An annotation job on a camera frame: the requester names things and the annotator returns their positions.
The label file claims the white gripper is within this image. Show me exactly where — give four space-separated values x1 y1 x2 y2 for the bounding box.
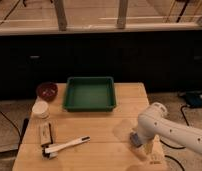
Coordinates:
135 128 155 155

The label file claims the blue sponge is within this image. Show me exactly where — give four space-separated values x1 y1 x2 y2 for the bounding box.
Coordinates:
130 133 142 148

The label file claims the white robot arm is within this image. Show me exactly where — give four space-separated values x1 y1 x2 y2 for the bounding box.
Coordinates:
130 102 202 155

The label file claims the green plastic tray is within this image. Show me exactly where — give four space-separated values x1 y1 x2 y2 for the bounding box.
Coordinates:
63 77 116 112

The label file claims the dark blue object on floor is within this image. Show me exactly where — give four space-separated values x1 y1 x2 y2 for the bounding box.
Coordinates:
184 92 202 108

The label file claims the white dish brush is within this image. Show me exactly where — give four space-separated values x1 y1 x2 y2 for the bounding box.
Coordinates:
42 136 90 158

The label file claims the wooden block with black side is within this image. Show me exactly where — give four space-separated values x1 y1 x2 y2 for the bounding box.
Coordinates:
39 122 53 146

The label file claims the white round jar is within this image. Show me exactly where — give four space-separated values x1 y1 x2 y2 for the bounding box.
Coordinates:
32 101 49 119

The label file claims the dark red bowl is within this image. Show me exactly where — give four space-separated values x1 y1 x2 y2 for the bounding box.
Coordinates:
36 82 58 102

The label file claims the black cable on right floor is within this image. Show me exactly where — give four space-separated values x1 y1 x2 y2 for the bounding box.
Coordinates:
159 103 194 171

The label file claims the black cable on floor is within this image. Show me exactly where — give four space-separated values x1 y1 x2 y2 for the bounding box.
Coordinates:
159 103 194 171
0 105 22 148

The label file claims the black cable on left floor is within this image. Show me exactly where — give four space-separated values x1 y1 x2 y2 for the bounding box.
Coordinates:
0 105 22 148

